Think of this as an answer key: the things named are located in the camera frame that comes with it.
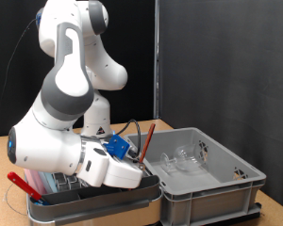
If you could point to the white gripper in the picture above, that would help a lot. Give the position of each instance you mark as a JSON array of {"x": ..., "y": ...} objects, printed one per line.
[{"x": 124, "y": 175}]

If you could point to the clear wine glass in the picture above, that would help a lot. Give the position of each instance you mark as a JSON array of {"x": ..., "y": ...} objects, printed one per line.
[{"x": 188, "y": 157}]

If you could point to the light blue plate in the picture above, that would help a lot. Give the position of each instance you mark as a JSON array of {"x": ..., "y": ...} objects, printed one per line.
[{"x": 48, "y": 182}]

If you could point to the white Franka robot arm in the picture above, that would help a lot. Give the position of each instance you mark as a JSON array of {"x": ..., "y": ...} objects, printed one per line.
[{"x": 66, "y": 81}]

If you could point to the grey plastic crate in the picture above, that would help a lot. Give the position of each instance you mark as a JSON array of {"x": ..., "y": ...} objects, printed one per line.
[{"x": 210, "y": 201}]

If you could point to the vertical metal pole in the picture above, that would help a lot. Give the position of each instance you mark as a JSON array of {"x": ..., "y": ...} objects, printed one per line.
[{"x": 156, "y": 62}]

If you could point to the pink plate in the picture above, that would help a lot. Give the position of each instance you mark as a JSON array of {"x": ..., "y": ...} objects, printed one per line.
[{"x": 33, "y": 179}]

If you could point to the black backdrop curtain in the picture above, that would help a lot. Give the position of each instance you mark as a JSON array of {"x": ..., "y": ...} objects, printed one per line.
[{"x": 138, "y": 47}]

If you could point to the dark grey backdrop curtain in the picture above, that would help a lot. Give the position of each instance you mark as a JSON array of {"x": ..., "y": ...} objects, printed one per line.
[{"x": 226, "y": 62}]

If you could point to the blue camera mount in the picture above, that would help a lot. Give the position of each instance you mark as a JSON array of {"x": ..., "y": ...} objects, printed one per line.
[{"x": 117, "y": 147}]

